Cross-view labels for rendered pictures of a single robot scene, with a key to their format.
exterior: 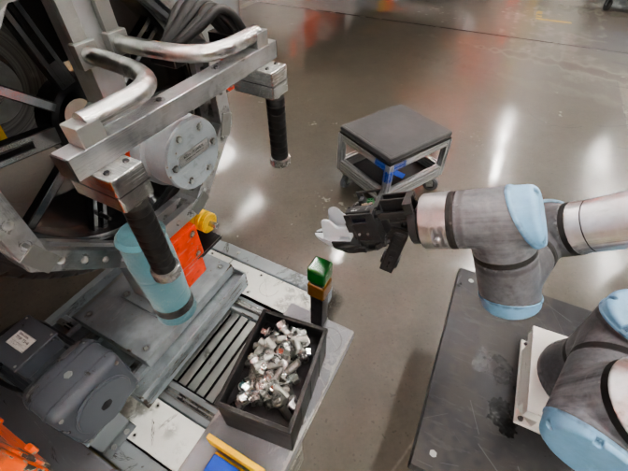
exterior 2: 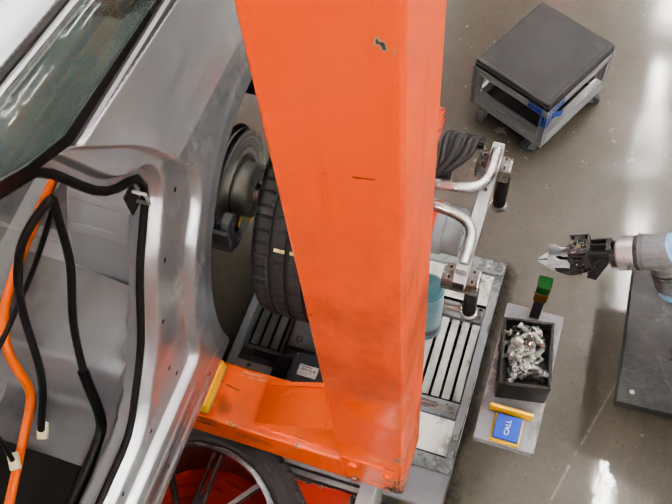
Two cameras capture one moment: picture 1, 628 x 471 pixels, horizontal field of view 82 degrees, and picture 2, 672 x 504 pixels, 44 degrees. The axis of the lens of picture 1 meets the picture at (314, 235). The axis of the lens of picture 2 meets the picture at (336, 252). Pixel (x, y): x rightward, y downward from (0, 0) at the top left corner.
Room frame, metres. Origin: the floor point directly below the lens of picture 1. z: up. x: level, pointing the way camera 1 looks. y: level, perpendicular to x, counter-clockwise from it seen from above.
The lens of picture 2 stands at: (-0.51, 0.59, 2.72)
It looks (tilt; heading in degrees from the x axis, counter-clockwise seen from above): 61 degrees down; 357
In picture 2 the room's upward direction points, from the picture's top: 8 degrees counter-clockwise
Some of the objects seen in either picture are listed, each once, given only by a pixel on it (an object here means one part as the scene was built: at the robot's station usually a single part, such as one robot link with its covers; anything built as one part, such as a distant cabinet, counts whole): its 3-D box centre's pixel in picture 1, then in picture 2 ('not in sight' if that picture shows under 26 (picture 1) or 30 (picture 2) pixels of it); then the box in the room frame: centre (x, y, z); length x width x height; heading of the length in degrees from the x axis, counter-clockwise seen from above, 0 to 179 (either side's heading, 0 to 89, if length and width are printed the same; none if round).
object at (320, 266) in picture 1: (320, 271); (544, 285); (0.44, -0.01, 0.64); 0.04 x 0.04 x 0.04; 62
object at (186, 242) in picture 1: (164, 250); not in sight; (0.63, 0.39, 0.48); 0.16 x 0.12 x 0.17; 62
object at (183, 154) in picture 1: (150, 139); (425, 224); (0.58, 0.30, 0.85); 0.21 x 0.14 x 0.14; 62
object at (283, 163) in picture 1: (278, 130); (501, 190); (0.66, 0.07, 0.83); 0.04 x 0.04 x 0.16
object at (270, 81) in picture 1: (260, 77); (493, 166); (0.67, 0.10, 0.93); 0.09 x 0.05 x 0.05; 62
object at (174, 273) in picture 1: (151, 239); (470, 300); (0.36, 0.23, 0.83); 0.04 x 0.04 x 0.16
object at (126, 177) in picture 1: (108, 177); (461, 279); (0.37, 0.26, 0.93); 0.09 x 0.05 x 0.05; 62
